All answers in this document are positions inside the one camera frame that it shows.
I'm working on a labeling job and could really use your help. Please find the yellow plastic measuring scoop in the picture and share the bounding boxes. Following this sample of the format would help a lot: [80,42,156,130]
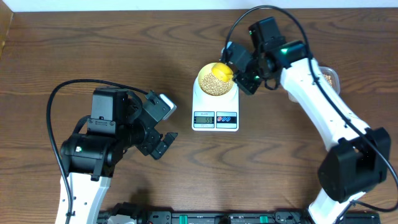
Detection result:
[211,63,233,82]

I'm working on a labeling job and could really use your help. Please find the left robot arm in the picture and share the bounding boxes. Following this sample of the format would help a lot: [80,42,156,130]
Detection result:
[56,86,178,223]

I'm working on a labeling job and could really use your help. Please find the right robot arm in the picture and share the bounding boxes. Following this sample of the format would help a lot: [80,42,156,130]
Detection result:
[223,17,394,223]

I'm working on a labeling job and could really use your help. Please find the white digital kitchen scale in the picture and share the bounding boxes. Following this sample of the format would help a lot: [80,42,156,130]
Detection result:
[192,77,239,132]

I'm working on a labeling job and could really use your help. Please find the soybeans in bowl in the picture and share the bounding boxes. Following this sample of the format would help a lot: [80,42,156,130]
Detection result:
[199,73,233,96]

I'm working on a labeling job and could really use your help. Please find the pale yellow plastic bowl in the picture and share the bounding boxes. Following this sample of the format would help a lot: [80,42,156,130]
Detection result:
[194,63,235,96]

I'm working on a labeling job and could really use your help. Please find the soybeans in container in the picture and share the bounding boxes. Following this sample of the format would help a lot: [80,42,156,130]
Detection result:
[323,74,333,86]

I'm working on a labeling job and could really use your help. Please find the clear plastic soybean container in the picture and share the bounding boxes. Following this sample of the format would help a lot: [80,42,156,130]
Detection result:
[281,62,340,103]

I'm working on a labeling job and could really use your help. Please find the black right camera cable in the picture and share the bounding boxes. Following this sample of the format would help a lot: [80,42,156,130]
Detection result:
[223,5,398,213]

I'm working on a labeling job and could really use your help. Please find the black camera cable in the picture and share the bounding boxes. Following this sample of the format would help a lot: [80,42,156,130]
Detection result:
[46,78,149,224]
[223,5,398,213]

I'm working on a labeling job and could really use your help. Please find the black left camera cable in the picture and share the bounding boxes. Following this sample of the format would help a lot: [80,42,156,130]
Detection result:
[46,78,149,224]

